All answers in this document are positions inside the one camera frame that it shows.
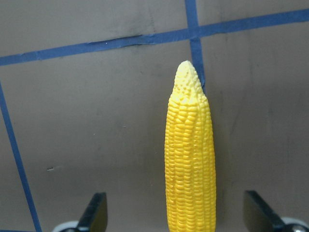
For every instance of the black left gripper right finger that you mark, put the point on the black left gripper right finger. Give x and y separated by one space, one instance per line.
258 216

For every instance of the yellow corn cob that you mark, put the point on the yellow corn cob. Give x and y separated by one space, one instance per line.
190 175

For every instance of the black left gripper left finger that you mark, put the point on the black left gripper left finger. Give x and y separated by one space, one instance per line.
95 216

